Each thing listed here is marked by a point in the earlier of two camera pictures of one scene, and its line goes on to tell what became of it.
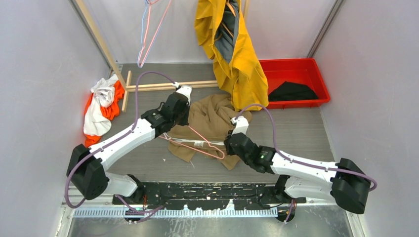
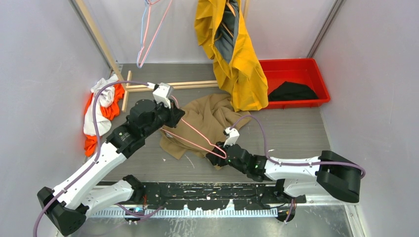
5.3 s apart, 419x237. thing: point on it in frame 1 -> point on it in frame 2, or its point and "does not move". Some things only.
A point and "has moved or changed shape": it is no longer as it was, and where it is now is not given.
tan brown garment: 210,120 does not move
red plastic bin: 300,70 does not move
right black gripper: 229,149 -> 216,160
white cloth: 96,123 does not move
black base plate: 242,195 does not move
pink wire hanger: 210,146 has moved or changed shape
